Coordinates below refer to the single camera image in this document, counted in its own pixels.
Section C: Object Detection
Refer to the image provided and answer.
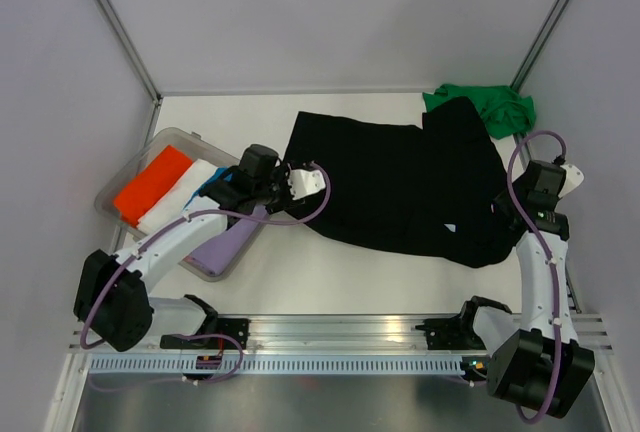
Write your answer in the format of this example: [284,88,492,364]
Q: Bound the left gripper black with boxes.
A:
[254,162,307,216]

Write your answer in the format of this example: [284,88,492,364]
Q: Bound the black t shirt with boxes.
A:
[285,97,517,268]

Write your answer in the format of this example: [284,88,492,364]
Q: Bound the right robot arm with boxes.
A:
[456,159,595,418]

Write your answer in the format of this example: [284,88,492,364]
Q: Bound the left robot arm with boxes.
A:
[73,144,327,352]

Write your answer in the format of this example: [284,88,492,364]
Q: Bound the blue rolled t shirt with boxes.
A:
[190,167,231,200]

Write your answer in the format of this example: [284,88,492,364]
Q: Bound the white rolled t shirt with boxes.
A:
[136,159,219,234]

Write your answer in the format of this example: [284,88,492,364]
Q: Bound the lilac rolled t shirt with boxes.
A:
[185,219,262,281]

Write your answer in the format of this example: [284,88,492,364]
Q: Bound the green t shirt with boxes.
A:
[422,84,537,139]

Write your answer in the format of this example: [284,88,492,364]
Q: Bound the clear plastic bin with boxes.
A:
[94,127,239,282]

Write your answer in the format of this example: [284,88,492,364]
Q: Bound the orange rolled t shirt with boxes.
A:
[113,146,194,227]

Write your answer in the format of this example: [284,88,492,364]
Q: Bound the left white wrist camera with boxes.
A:
[288,169,326,201]

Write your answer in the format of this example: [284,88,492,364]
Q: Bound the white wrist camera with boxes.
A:
[288,169,326,201]
[558,163,585,199]

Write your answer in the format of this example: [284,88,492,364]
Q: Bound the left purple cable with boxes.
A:
[79,159,333,350]

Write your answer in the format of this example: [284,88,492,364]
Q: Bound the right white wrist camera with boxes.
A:
[558,163,585,199]

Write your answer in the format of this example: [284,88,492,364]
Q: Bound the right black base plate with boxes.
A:
[414,317,485,351]

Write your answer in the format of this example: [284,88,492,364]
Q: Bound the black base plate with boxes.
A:
[160,317,251,350]
[414,317,485,351]

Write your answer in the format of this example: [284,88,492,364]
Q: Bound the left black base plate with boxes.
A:
[160,317,251,350]

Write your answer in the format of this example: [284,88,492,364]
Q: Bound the aluminium front rail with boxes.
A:
[127,312,613,355]

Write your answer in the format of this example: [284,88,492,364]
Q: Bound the white slotted cable duct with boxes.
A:
[89,354,462,376]

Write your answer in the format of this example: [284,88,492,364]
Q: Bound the right aluminium frame post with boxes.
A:
[510,0,572,92]

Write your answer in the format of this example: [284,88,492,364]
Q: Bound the aluminium frame post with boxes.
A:
[93,0,162,104]
[510,0,572,92]

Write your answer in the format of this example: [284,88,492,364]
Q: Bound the left aluminium frame post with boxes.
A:
[93,0,162,104]

